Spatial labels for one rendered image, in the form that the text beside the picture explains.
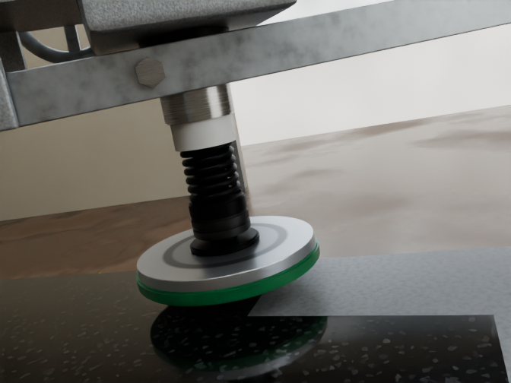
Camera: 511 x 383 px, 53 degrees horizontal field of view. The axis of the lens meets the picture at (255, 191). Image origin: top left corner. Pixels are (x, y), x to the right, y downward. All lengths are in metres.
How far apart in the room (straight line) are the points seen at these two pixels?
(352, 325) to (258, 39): 0.30
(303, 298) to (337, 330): 0.08
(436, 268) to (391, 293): 0.08
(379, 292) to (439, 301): 0.06
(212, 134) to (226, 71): 0.07
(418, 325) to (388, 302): 0.06
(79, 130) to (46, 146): 0.47
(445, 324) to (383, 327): 0.05
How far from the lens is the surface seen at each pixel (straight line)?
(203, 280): 0.52
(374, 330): 0.49
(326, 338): 0.49
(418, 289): 0.57
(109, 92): 0.52
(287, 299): 0.58
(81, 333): 0.62
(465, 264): 0.62
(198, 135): 0.55
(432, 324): 0.50
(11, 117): 0.50
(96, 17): 0.47
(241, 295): 0.52
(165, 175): 5.67
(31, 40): 0.73
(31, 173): 6.41
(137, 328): 0.59
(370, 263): 0.64
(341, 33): 0.57
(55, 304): 0.74
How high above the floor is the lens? 1.11
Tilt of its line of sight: 12 degrees down
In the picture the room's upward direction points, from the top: 10 degrees counter-clockwise
